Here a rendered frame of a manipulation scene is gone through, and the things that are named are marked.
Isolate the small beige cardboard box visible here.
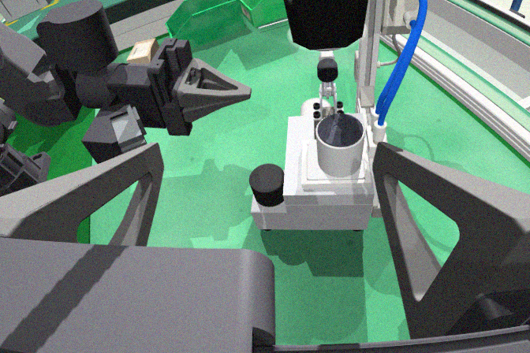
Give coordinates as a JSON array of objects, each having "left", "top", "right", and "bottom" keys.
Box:
[{"left": 126, "top": 38, "right": 159, "bottom": 64}]

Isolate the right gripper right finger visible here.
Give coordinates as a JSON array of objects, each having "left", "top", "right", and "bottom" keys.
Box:
[{"left": 372, "top": 142, "right": 530, "bottom": 339}]

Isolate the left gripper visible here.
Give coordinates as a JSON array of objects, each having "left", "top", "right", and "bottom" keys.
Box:
[{"left": 125, "top": 38, "right": 252, "bottom": 136}]

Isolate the green bench mat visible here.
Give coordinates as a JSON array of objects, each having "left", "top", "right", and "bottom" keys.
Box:
[{"left": 144, "top": 14, "right": 530, "bottom": 345}]

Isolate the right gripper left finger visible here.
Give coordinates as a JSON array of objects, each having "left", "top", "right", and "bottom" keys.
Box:
[{"left": 0, "top": 142, "right": 164, "bottom": 247}]

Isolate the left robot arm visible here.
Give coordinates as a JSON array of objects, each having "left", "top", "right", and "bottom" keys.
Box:
[{"left": 0, "top": 0, "right": 166, "bottom": 197}]

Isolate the grey cylinder with dark top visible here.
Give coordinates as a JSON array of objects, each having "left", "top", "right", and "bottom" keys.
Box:
[{"left": 307, "top": 113, "right": 365, "bottom": 180}]

